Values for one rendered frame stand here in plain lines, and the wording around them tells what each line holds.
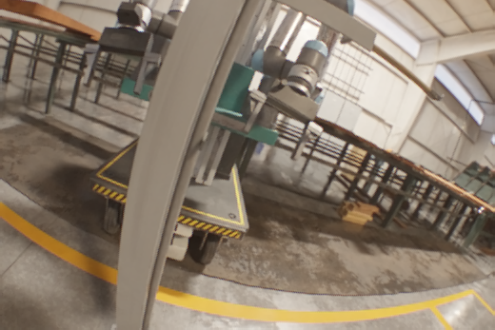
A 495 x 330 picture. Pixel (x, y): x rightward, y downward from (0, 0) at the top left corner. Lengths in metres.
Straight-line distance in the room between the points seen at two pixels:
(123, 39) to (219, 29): 0.35
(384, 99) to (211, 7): 9.91
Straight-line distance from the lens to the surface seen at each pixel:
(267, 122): 0.90
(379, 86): 9.92
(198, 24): 0.29
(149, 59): 0.56
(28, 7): 1.07
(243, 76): 1.03
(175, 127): 0.29
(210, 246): 1.07
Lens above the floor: 0.83
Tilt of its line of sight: 12 degrees down
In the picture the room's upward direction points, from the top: 22 degrees clockwise
